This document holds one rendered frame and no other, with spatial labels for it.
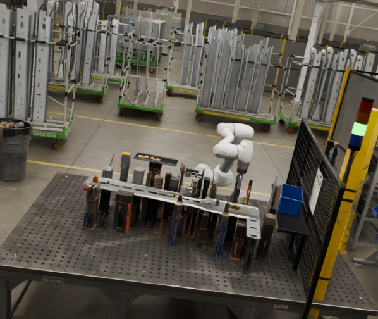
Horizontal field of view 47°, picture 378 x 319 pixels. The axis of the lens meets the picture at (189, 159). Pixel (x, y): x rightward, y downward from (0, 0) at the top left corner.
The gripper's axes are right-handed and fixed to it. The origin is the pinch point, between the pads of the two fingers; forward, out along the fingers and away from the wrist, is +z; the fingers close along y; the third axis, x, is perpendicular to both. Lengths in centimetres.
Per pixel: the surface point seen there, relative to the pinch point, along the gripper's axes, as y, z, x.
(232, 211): 5.9, 13.5, -0.4
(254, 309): 56, 58, 24
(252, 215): 5.8, 13.5, 14.5
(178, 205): 21.7, 9.8, -40.6
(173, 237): 21, 37, -41
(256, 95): -733, 41, 37
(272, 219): 16.7, 9.0, 27.8
